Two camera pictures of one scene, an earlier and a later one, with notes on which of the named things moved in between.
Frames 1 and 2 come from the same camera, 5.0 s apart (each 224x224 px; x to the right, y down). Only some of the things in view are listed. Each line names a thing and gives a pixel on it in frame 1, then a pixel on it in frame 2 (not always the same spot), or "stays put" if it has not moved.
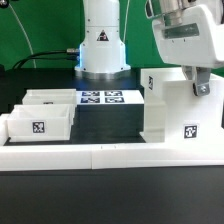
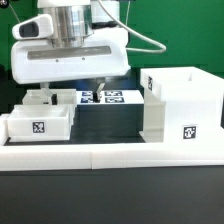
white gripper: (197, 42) to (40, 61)
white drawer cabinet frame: (174, 114) stays put
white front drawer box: (40, 123) stays put
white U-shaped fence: (52, 157) stays put
